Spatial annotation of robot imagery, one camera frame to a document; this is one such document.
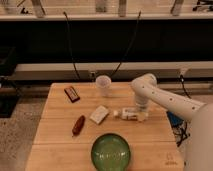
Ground black cable left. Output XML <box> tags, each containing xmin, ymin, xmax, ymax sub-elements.
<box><xmin>62</xmin><ymin>11</ymin><xmax>82</xmax><ymax>81</ymax></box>

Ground dark red rectangular box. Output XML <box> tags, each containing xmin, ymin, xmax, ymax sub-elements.
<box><xmin>64</xmin><ymin>86</ymin><xmax>80</xmax><ymax>103</ymax></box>

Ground white rectangular sponge block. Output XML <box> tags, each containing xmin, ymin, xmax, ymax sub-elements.
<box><xmin>90</xmin><ymin>106</ymin><xmax>109</xmax><ymax>124</ymax></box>

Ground black cables on floor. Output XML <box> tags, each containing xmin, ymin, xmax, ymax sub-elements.
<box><xmin>172</xmin><ymin>120</ymin><xmax>192</xmax><ymax>148</ymax></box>

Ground black cable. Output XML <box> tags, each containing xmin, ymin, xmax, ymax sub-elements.
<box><xmin>62</xmin><ymin>11</ymin><xmax>82</xmax><ymax>81</ymax></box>
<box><xmin>109</xmin><ymin>10</ymin><xmax>142</xmax><ymax>78</ymax></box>

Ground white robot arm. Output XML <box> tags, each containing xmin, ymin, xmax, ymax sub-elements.
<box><xmin>131</xmin><ymin>73</ymin><xmax>213</xmax><ymax>171</ymax></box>

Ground blue object beside table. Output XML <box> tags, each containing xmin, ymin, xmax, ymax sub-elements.
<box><xmin>167</xmin><ymin>111</ymin><xmax>183</xmax><ymax>127</ymax></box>

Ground clear plastic cup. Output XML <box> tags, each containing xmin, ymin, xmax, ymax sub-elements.
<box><xmin>95</xmin><ymin>75</ymin><xmax>111</xmax><ymax>97</ymax></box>

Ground brown sausage-shaped object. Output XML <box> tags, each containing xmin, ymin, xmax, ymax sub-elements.
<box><xmin>72</xmin><ymin>115</ymin><xmax>85</xmax><ymax>136</ymax></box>

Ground black cable right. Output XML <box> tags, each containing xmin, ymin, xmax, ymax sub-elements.
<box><xmin>109</xmin><ymin>10</ymin><xmax>142</xmax><ymax>78</ymax></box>

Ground small clear plastic bottle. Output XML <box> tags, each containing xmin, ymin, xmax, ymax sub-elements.
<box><xmin>113</xmin><ymin>107</ymin><xmax>138</xmax><ymax>120</ymax></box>

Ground green ceramic bowl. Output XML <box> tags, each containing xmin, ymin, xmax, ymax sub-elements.
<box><xmin>91</xmin><ymin>133</ymin><xmax>131</xmax><ymax>171</ymax></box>

